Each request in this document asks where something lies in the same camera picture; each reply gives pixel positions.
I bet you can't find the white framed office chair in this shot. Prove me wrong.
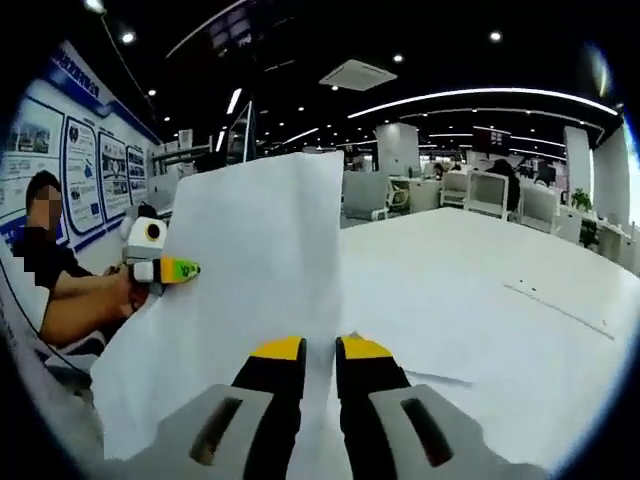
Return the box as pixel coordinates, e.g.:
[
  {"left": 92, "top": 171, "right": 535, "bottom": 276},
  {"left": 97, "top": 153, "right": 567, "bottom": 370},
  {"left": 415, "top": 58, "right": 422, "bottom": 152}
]
[{"left": 464, "top": 172, "right": 511, "bottom": 219}]

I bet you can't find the ceiling air vent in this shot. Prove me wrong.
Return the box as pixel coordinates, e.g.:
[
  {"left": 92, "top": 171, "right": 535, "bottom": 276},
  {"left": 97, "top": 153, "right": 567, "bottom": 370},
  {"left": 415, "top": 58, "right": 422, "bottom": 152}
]
[{"left": 318, "top": 59, "right": 399, "bottom": 92}]

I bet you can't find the person's left hand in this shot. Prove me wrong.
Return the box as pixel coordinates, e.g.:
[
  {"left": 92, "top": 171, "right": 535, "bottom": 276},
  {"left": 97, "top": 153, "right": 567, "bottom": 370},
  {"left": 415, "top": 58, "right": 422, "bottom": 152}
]
[{"left": 106, "top": 263, "right": 152, "bottom": 319}]

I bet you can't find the black tripod stand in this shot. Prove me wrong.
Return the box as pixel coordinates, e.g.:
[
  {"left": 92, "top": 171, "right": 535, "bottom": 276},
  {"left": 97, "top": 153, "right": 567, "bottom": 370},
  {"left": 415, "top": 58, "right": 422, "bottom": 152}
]
[{"left": 247, "top": 49, "right": 264, "bottom": 164}]

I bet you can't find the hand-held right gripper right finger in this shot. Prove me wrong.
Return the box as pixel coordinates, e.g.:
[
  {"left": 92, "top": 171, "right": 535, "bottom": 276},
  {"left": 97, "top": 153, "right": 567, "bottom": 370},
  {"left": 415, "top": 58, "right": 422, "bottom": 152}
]
[{"left": 334, "top": 335, "right": 501, "bottom": 480}]

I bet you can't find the white cloth sheet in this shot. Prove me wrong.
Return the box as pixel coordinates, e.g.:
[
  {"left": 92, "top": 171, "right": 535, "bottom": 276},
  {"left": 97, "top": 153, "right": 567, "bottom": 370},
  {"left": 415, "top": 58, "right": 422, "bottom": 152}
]
[{"left": 89, "top": 149, "right": 346, "bottom": 480}]

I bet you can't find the blue white wall poster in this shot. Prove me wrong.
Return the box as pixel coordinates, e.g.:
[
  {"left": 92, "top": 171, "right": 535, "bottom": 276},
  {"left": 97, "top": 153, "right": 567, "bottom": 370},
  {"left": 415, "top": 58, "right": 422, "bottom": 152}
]
[{"left": 0, "top": 39, "right": 162, "bottom": 256}]

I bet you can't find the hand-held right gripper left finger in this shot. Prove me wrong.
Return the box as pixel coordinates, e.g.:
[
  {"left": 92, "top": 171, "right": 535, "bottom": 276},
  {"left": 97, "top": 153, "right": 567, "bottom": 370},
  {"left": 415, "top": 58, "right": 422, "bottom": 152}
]
[{"left": 154, "top": 335, "right": 307, "bottom": 480}]

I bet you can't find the curved ceiling light strip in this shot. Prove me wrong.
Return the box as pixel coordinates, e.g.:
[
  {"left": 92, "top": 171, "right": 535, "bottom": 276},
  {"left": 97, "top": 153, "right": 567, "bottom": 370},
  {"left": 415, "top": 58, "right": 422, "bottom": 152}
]
[{"left": 347, "top": 88, "right": 619, "bottom": 120}]

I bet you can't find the white grey office chair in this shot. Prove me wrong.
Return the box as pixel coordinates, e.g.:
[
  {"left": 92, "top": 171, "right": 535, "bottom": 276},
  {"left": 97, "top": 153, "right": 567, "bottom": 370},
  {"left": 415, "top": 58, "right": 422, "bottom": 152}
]
[{"left": 519, "top": 187, "right": 561, "bottom": 234}]

